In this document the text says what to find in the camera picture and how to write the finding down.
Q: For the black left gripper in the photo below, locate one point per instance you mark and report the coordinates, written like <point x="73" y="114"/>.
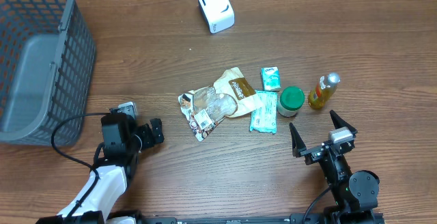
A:
<point x="147" y="138"/>

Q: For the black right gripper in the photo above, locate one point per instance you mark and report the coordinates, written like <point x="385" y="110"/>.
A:
<point x="313" y="153"/>

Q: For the green white can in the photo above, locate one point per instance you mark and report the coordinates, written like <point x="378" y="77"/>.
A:
<point x="290" y="101"/>

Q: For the yellow drink bottle grey cap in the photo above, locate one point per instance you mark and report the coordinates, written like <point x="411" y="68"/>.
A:
<point x="322" y="92"/>

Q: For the mint green tissue pack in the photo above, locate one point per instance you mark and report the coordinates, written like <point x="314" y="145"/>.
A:
<point x="264" y="119"/>

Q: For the teal white tissue pack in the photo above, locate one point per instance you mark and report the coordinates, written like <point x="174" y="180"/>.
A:
<point x="271" y="79"/>

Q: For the brown white snack bag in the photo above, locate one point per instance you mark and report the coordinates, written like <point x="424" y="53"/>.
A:
<point x="229" y="96"/>

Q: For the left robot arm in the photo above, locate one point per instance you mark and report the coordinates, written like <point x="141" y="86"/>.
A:
<point x="112" y="171"/>

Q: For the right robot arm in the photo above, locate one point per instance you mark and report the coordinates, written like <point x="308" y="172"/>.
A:
<point x="355" y="194"/>

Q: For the white barcode scanner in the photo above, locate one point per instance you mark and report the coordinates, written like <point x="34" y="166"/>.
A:
<point x="218" y="14"/>

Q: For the dark grey plastic basket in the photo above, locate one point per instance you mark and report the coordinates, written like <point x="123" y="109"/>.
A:
<point x="47" y="60"/>

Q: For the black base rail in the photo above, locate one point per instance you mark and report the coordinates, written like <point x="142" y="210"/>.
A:
<point x="232" y="220"/>

